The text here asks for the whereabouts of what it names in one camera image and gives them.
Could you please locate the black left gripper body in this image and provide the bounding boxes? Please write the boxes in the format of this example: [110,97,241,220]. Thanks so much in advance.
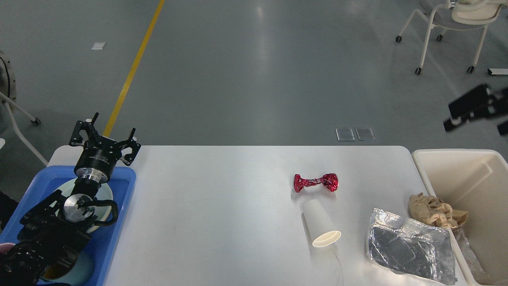
[74,137,121,184]

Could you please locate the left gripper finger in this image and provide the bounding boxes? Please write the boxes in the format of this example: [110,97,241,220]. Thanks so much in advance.
[117,128,141,166]
[69,112,100,149]

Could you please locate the green plate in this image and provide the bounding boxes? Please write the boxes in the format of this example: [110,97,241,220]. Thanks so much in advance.
[58,179,114,233]

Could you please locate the teal mug yellow inside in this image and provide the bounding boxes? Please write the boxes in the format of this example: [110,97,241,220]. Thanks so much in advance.
[40,252,94,286]

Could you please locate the pink mug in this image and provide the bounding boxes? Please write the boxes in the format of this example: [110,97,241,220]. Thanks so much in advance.
[0,242,15,255]

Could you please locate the white paper cup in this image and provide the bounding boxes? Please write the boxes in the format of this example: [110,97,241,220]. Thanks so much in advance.
[302,199,342,248]

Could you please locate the aluminium foil tray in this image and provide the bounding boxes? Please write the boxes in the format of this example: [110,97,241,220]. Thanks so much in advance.
[365,208,457,286]

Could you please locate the brown paper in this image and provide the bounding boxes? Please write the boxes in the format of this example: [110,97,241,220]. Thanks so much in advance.
[408,193,469,229]

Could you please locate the aluminium foil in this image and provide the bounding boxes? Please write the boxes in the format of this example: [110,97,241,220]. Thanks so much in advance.
[452,227,490,284]

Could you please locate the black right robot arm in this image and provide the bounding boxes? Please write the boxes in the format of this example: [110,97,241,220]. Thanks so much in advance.
[443,84,508,132]

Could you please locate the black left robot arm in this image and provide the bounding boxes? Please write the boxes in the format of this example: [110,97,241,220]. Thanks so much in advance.
[1,113,141,286]

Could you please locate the white floor tag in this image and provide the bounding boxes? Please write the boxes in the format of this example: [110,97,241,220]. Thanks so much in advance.
[90,42,107,50]

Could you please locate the blue plastic tray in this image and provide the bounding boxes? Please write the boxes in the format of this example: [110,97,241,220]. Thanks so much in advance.
[0,166,137,286]

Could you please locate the white chair left edge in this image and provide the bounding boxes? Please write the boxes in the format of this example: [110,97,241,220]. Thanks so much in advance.
[0,51,48,166]

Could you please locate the red foil candy wrapper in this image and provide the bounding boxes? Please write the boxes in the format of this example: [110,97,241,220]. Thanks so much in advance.
[293,173,339,193]

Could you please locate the grey floor plate left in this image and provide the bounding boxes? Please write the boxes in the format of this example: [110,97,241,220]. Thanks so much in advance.
[335,128,356,141]

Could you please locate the grey floor plate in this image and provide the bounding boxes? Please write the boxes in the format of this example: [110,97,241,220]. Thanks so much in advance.
[355,128,375,141]
[335,128,356,141]

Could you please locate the grey floor plate right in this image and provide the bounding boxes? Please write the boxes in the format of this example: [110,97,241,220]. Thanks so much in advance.
[355,128,375,141]

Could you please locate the cream plastic bin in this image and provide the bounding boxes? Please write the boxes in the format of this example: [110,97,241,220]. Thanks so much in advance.
[412,149,508,286]

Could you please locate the white rolling chair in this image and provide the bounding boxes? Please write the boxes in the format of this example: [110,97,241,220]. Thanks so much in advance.
[395,0,507,75]

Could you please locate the white bar on floor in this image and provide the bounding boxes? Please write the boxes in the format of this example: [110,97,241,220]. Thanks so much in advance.
[487,68,508,76]

